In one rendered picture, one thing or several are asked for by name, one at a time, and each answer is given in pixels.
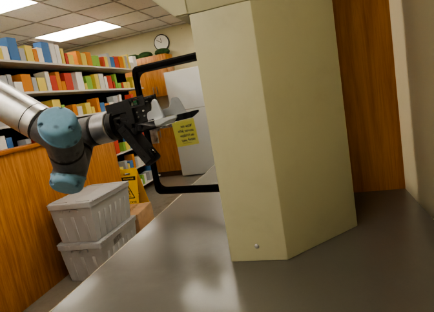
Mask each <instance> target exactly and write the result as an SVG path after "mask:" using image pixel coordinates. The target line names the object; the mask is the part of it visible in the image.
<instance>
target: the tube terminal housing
mask: <svg viewBox="0 0 434 312"><path fill-rule="evenodd" d="M187 4H188V9H189V14H190V15H189V17H190V21H191V28H192V36H193V40H194V47H195V51H196V58H197V62H198V70H199V74H200V81H201V88H202V92H203V99H204V103H205V111H206V115H207V122H208V126H209V134H210V137H211V145H212V152H213V156H214V163H215V167H216V175H217V179H218V186H219V190H220V197H221V201H222V209H223V216H224V220H225V227H226V231H227V238H228V243H229V250H230V254H231V261H232V262H237V261H258V260H288V259H290V258H292V257H294V256H296V255H299V254H300V253H303V252H304V251H306V250H309V249H311V248H313V247H315V246H317V245H319V244H321V243H323V242H325V241H327V240H329V239H331V238H333V237H335V236H337V235H340V234H342V233H344V232H346V231H348V230H350V229H352V228H354V227H356V226H357V215H356V209H355V198H354V192H353V181H352V174H351V163H350V157H349V146H348V140H347V129H346V117H345V111H344V100H343V94H342V83H341V77H340V65H339V60H338V49H337V42H336V31H335V20H334V13H333V3H332V0H187Z"/></svg>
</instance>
